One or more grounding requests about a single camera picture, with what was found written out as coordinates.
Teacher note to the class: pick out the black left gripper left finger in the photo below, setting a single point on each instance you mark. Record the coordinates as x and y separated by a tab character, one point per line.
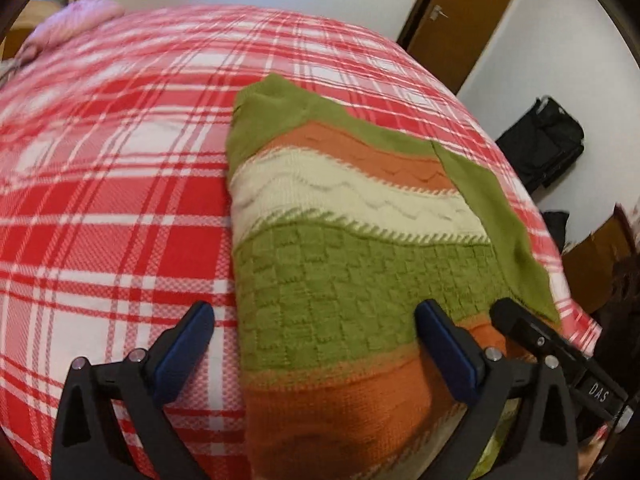
88	442

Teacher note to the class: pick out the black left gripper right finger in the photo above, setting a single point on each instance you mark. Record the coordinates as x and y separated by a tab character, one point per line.
542	441

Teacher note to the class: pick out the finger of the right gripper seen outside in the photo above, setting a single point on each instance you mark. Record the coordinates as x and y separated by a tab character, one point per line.
535	336

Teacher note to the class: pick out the green striped knit sweater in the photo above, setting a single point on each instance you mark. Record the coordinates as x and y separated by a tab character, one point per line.
340	228

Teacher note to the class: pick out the brown wooden cabinet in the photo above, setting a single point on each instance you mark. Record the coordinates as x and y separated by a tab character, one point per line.
589	265

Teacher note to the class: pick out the black bag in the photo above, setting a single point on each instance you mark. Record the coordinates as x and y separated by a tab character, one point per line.
543	144

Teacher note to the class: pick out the red white plaid bedspread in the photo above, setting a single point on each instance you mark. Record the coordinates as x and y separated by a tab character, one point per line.
116	212

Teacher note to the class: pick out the brown wooden door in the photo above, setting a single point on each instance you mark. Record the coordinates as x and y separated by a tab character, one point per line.
447	37

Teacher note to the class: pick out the patterned beige pillow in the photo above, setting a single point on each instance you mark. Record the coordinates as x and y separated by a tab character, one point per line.
8	69

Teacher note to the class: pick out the pink pillow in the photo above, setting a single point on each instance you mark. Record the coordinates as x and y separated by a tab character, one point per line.
76	18

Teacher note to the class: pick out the beige wooden headboard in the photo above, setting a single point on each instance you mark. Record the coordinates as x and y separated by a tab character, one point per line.
34	13

